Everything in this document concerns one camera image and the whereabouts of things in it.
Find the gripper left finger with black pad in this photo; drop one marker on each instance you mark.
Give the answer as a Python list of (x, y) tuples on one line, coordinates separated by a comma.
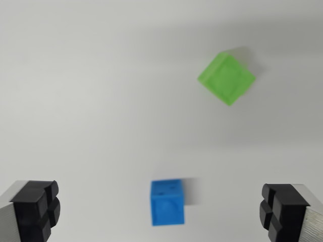
[(27, 209)]

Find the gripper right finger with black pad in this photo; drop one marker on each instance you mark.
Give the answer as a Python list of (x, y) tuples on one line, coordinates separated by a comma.
[(287, 211)]

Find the blue soft cube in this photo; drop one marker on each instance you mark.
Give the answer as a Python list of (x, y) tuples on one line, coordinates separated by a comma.
[(167, 208)]

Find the green soft cube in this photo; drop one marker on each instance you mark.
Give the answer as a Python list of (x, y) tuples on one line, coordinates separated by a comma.
[(225, 79)]

